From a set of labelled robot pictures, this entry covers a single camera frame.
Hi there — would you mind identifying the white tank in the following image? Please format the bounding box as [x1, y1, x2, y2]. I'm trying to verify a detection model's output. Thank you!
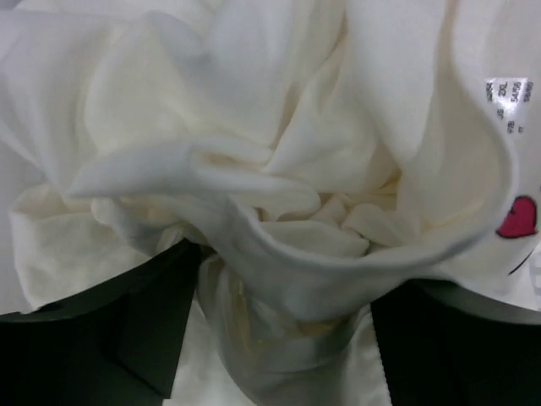
[1, 1, 540, 405]

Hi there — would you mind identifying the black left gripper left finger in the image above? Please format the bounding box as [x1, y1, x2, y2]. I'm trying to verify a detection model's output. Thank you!
[1, 241, 201, 405]

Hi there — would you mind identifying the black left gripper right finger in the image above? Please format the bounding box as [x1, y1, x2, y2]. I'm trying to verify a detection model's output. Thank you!
[371, 281, 540, 405]

